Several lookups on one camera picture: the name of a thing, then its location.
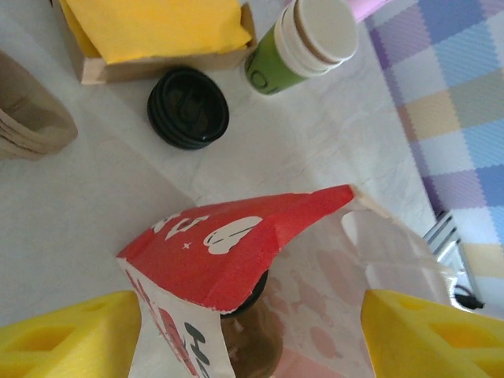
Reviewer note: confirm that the stack of black cup lids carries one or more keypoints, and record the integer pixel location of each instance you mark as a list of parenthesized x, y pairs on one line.
[(185, 110)]

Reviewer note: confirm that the aluminium side rail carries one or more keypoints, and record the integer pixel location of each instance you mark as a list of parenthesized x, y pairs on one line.
[(441, 236)]

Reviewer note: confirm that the brown pulp cup carrier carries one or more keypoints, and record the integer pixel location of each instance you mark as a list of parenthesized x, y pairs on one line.
[(252, 346)]

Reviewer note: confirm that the stack of pulp cup carriers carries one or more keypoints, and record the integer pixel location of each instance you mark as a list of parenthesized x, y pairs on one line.
[(31, 118)]

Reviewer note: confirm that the red white paper bag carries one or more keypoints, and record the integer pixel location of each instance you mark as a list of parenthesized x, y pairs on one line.
[(220, 260)]

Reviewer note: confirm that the stack of green paper cups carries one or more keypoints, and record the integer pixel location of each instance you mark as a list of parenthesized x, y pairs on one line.
[(315, 35)]

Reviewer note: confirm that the pink cylindrical holder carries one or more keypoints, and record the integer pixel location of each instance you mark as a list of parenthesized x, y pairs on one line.
[(374, 8)]

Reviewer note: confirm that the cardboard napkin box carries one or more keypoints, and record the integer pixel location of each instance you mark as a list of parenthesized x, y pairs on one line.
[(157, 71)]

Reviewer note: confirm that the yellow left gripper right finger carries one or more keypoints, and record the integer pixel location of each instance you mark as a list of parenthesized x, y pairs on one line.
[(393, 334)]

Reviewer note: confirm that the yellow paper napkins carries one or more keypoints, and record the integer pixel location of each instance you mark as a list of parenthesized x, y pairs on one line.
[(157, 27)]

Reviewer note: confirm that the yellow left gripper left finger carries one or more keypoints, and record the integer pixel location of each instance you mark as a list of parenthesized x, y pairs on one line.
[(118, 338)]

